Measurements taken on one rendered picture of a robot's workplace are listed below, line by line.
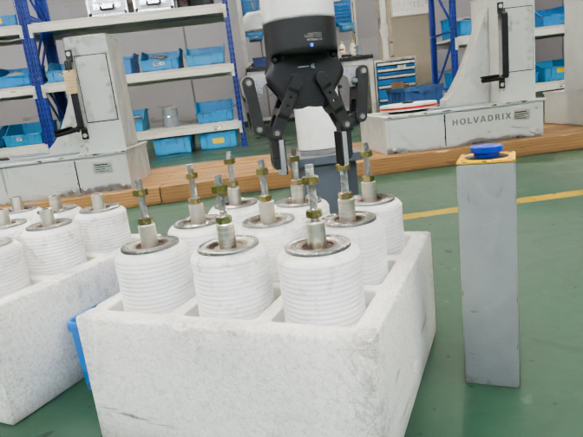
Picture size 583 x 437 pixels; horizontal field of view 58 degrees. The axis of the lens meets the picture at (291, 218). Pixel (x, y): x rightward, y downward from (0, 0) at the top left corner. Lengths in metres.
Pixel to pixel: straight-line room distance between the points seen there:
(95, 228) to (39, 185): 1.69
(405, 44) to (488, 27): 4.06
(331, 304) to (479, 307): 0.25
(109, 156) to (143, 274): 1.95
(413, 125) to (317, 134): 1.65
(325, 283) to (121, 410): 0.34
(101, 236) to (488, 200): 0.68
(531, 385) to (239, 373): 0.41
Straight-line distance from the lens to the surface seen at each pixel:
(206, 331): 0.61
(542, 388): 0.81
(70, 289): 0.93
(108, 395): 0.75
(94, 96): 2.67
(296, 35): 0.53
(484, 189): 0.70
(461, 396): 0.78
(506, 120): 2.85
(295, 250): 0.58
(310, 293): 0.56
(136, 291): 0.69
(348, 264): 0.57
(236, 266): 0.60
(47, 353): 0.92
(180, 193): 2.50
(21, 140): 5.60
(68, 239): 0.97
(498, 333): 0.77
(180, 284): 0.69
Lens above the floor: 0.42
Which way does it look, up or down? 13 degrees down
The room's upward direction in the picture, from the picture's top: 7 degrees counter-clockwise
